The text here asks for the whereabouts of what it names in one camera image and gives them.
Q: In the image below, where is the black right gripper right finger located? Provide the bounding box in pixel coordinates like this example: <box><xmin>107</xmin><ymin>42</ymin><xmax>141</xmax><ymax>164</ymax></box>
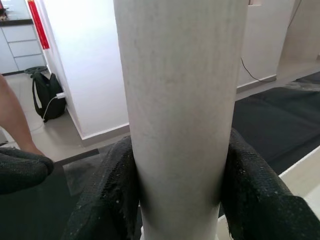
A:
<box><xmin>219</xmin><ymin>127</ymin><xmax>320</xmax><ymax>240</ymax></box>

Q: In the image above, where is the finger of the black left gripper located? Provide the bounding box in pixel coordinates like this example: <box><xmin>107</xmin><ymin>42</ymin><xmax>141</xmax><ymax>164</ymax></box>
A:
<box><xmin>0</xmin><ymin>146</ymin><xmax>55</xmax><ymax>196</ymax></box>

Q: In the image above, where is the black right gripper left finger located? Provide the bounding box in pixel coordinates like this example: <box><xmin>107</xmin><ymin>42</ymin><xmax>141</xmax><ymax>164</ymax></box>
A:
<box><xmin>61</xmin><ymin>136</ymin><xmax>142</xmax><ymax>240</ymax></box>

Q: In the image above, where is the white plastic table leg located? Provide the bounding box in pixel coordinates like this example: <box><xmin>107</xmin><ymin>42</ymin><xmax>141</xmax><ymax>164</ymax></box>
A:
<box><xmin>112</xmin><ymin>0</ymin><xmax>250</xmax><ymax>240</ymax></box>

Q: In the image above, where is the clear tape strip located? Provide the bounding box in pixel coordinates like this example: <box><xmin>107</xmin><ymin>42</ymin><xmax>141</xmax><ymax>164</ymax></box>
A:
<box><xmin>61</xmin><ymin>152</ymin><xmax>108</xmax><ymax>198</ymax></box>

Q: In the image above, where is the person bare leg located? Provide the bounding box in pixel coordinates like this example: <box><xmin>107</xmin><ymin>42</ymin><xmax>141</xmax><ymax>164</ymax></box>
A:
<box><xmin>0</xmin><ymin>74</ymin><xmax>45</xmax><ymax>157</ymax></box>

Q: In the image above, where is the black backpack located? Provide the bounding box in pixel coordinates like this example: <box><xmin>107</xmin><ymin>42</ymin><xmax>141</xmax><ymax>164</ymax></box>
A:
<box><xmin>31</xmin><ymin>71</ymin><xmax>67</xmax><ymax>123</ymax></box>

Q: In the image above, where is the black tablecloth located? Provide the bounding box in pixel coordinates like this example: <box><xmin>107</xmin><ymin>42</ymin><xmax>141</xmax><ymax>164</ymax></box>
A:
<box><xmin>0</xmin><ymin>86</ymin><xmax>320</xmax><ymax>240</ymax></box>

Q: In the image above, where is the black round floor object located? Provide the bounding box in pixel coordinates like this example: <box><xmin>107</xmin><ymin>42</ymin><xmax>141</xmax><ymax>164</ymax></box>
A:
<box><xmin>24</xmin><ymin>65</ymin><xmax>49</xmax><ymax>76</ymax></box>

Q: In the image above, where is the white kitchen cabinet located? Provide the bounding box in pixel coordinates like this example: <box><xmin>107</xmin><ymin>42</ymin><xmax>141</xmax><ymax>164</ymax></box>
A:
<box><xmin>0</xmin><ymin>23</ymin><xmax>47</xmax><ymax>75</ymax></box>

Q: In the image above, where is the black kitchen countertop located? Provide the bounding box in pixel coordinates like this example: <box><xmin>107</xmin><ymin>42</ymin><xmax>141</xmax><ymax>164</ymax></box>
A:
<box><xmin>0</xmin><ymin>18</ymin><xmax>34</xmax><ymax>27</ymax></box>

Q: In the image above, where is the white charger cable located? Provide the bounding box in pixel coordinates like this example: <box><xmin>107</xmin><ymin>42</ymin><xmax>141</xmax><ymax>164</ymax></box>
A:
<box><xmin>29</xmin><ymin>94</ymin><xmax>62</xmax><ymax>132</ymax></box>

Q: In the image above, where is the thin long black wall cable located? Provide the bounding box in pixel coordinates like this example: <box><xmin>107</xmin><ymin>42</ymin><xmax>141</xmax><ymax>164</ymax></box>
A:
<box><xmin>240</xmin><ymin>0</ymin><xmax>300</xmax><ymax>83</ymax></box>

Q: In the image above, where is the red wall banner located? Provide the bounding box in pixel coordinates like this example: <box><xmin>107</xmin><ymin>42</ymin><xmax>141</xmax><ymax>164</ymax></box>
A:
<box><xmin>27</xmin><ymin>0</ymin><xmax>51</xmax><ymax>51</ymax></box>

